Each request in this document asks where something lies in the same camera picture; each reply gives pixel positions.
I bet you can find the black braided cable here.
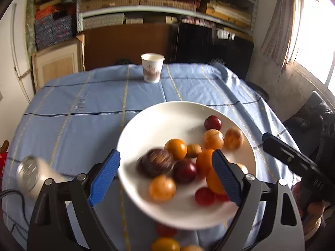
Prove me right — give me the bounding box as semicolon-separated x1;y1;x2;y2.
0;188;28;237

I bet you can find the red object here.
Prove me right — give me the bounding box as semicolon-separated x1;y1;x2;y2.
0;140;10;175

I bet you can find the white metal shelf unit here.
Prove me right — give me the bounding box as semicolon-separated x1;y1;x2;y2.
76;0;259;36

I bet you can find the light wooden framed board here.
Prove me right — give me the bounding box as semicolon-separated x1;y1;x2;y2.
31;34;86;92

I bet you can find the white drink can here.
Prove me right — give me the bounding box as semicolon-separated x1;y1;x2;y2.
16;155;71;207

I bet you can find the small orange mandarin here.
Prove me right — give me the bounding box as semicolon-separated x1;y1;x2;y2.
206;169;228;195

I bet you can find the patterned curtain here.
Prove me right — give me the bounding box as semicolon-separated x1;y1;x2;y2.
260;0;301;67

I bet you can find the brown wooden board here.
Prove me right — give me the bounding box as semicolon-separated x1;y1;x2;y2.
83;23;171;71

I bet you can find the white oval plate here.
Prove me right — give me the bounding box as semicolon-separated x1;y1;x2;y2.
116;101;257;231

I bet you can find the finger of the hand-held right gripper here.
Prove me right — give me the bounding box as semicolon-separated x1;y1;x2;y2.
262;132;318;174

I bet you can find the black glossy panel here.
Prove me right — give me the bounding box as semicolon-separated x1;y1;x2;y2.
167;22;254;80

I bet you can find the white paper cup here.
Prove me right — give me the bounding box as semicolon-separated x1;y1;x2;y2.
141;53;165;83

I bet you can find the tan orange round fruit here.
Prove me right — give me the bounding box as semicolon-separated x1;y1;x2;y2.
224;127;244;150
203;129;225;150
148;175;177;202

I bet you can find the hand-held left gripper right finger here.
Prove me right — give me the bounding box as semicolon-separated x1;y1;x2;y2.
211;149;306;251

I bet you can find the large orange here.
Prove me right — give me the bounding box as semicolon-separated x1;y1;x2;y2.
196;149;215;179

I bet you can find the purple mangosteen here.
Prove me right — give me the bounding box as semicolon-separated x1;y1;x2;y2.
136;149;175;178

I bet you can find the yellow tomato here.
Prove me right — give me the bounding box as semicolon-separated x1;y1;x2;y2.
151;237;181;251

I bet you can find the brown round fruit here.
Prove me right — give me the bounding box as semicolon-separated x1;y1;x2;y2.
180;244;205;251

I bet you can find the window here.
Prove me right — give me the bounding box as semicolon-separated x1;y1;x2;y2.
286;0;335;96

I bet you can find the dark red plum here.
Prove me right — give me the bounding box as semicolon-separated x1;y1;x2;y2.
204;115;222;131
172;159;198;184

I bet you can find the blue checked tablecloth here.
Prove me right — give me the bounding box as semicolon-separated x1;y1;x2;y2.
1;63;301;251

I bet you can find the person's right hand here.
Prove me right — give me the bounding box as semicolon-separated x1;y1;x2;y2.
291;182;326;232

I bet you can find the black bag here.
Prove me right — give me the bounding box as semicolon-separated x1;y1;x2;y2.
283;91;335;166

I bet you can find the stack of blue patterned boxes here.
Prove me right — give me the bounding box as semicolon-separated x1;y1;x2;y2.
34;15;74;51

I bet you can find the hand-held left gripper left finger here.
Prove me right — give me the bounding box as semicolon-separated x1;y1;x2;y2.
27;149;121;251

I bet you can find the small tan longan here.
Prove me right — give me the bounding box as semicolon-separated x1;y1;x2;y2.
186;144;202;158

